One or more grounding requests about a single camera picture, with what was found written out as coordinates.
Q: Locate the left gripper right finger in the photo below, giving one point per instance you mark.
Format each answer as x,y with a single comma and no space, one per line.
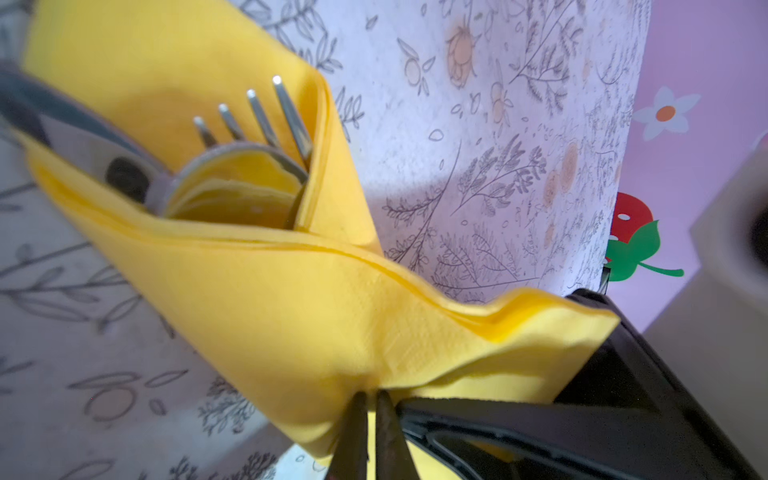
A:
393,457

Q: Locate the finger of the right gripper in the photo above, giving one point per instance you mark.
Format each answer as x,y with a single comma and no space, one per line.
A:
624,415

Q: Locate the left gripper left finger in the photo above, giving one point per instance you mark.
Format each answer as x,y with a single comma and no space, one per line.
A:
350,457

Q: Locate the yellow paper napkin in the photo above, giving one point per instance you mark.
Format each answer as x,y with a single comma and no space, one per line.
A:
298,320

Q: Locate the metal spoon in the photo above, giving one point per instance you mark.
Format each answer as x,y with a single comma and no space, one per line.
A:
240,183

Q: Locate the metal fork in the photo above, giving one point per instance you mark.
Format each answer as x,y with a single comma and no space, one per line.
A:
289,110

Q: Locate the metal knife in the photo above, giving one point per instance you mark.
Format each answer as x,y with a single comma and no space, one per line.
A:
81,137

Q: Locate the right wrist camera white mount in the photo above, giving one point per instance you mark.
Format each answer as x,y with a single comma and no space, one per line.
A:
713,333

